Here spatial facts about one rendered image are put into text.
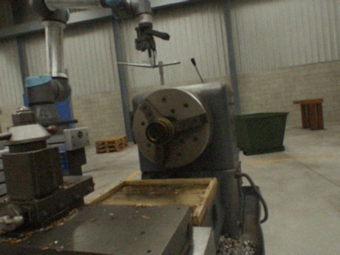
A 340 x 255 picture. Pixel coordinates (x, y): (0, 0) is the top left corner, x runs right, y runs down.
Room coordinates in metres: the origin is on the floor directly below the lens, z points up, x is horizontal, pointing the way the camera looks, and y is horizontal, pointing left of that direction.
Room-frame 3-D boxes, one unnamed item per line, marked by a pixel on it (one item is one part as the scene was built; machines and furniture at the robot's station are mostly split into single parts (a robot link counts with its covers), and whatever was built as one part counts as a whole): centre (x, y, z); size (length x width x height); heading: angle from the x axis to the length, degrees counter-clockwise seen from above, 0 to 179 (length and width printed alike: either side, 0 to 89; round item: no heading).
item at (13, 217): (0.48, 0.25, 0.99); 0.20 x 0.10 x 0.05; 161
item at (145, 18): (1.23, 0.06, 1.60); 0.08 x 0.08 x 0.05
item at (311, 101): (8.61, -4.91, 0.50); 1.61 x 0.44 x 1.00; 171
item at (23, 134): (0.45, 0.26, 1.13); 0.08 x 0.08 x 0.03
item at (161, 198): (0.74, 0.08, 0.89); 0.36 x 0.30 x 0.04; 71
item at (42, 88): (1.20, 0.60, 1.33); 0.13 x 0.12 x 0.14; 170
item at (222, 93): (1.40, -0.13, 1.06); 0.59 x 0.48 x 0.39; 161
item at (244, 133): (5.70, -1.98, 0.43); 1.34 x 0.94 x 0.85; 3
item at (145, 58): (1.21, 0.07, 1.41); 0.06 x 0.03 x 0.09; 72
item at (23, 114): (0.45, 0.26, 1.17); 0.04 x 0.04 x 0.03
